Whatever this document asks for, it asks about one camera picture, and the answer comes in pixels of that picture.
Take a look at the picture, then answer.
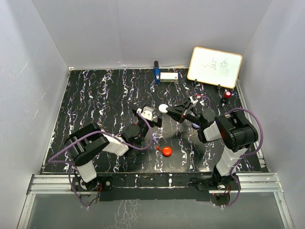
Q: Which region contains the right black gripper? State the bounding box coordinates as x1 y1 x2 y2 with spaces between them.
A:
165 100 204 128

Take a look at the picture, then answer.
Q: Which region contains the white earbud charging case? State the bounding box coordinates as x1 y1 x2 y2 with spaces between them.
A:
158 104 168 114

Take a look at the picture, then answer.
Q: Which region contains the red earbud charging case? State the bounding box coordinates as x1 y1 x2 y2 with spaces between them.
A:
162 146 172 157

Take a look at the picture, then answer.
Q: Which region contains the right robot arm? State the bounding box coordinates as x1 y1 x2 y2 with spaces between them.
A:
158 99 263 189

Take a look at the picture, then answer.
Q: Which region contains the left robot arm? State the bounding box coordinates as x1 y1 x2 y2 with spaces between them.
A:
65 106 162 190

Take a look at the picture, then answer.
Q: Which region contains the white green carton box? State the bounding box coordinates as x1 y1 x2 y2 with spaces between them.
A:
160 73 179 83

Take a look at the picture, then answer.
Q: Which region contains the blue black marker device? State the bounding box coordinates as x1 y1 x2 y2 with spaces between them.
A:
153 61 161 84

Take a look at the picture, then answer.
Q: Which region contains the red emergency stop button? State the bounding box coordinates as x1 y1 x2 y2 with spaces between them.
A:
221 91 232 104

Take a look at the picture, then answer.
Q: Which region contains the yellow framed whiteboard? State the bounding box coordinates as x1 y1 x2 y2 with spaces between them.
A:
187 47 243 89

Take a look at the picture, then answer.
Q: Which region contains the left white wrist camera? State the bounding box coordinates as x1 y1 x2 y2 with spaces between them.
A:
141 106 154 121

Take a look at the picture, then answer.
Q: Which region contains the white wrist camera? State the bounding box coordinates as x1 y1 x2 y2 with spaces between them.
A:
189 95 201 106
141 106 154 121

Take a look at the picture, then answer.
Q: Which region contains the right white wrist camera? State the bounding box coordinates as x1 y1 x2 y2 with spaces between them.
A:
189 95 201 106

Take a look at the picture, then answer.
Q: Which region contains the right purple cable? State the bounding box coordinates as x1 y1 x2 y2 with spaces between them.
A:
200 95 264 184

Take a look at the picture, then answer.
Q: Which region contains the purple cable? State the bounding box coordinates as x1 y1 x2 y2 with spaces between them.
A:
200 95 264 184
47 112 154 208

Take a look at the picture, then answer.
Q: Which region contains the black front base frame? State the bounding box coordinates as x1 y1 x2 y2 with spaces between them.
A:
95 170 229 203

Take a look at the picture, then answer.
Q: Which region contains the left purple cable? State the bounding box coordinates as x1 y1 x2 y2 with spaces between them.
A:
47 112 154 208

